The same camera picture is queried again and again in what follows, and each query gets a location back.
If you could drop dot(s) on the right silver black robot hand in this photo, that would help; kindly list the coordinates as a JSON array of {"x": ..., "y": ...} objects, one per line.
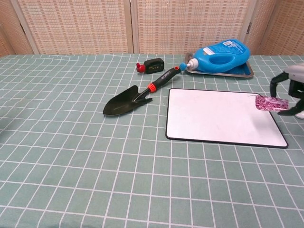
[{"x": 297, "y": 73}]

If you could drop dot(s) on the woven bamboo screen panel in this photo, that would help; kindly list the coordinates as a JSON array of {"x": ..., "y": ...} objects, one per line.
[
  {"x": 282, "y": 31},
  {"x": 190, "y": 23},
  {"x": 9, "y": 35},
  {"x": 76, "y": 26}
]

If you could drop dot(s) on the blue detergent bottle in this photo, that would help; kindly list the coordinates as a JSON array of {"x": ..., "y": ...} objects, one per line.
[{"x": 221, "y": 53}]

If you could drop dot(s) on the white mat black border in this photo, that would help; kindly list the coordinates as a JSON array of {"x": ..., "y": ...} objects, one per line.
[{"x": 213, "y": 118}]

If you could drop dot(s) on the metal tray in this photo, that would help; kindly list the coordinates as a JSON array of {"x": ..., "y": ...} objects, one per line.
[{"x": 244, "y": 72}]

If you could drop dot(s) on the black box with red cap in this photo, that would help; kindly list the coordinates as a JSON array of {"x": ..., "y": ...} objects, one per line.
[{"x": 154, "y": 65}]

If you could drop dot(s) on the green checked tablecloth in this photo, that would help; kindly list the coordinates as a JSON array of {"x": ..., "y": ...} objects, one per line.
[{"x": 95, "y": 166}]

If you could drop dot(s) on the small white round object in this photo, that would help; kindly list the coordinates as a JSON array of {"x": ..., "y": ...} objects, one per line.
[{"x": 301, "y": 116}]

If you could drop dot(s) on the metal screen hinge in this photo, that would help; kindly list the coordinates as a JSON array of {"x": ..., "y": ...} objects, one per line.
[{"x": 249, "y": 27}]

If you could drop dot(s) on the black garden trowel orange collar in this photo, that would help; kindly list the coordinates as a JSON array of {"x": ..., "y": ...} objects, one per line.
[{"x": 123, "y": 102}]

